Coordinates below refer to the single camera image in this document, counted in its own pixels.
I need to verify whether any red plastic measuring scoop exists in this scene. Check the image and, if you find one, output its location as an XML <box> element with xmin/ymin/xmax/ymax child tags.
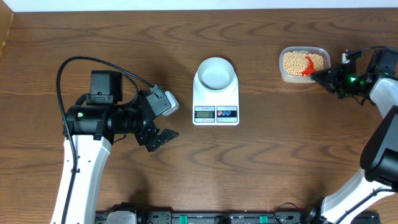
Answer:
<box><xmin>301</xmin><ymin>56</ymin><xmax>316</xmax><ymax>76</ymax></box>

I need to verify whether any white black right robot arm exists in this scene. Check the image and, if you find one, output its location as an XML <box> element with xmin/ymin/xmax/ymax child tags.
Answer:
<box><xmin>307</xmin><ymin>46</ymin><xmax>397</xmax><ymax>223</ymax></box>

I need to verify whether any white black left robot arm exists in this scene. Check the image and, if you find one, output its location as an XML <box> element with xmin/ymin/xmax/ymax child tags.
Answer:
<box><xmin>51</xmin><ymin>70</ymin><xmax>179</xmax><ymax>223</ymax></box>

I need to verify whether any white digital kitchen scale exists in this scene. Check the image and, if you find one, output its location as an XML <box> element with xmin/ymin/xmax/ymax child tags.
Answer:
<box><xmin>192</xmin><ymin>72</ymin><xmax>239</xmax><ymax>126</ymax></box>

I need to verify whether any grey plastic bowl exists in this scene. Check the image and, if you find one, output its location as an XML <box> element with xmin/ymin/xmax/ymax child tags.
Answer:
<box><xmin>197</xmin><ymin>57</ymin><xmax>236</xmax><ymax>91</ymax></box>

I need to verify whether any clear container of soybeans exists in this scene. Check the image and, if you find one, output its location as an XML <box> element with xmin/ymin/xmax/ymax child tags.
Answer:
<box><xmin>279</xmin><ymin>47</ymin><xmax>331</xmax><ymax>84</ymax></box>

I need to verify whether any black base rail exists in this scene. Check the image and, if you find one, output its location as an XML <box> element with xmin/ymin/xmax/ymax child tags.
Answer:
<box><xmin>95</xmin><ymin>202</ymin><xmax>382</xmax><ymax>224</ymax></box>

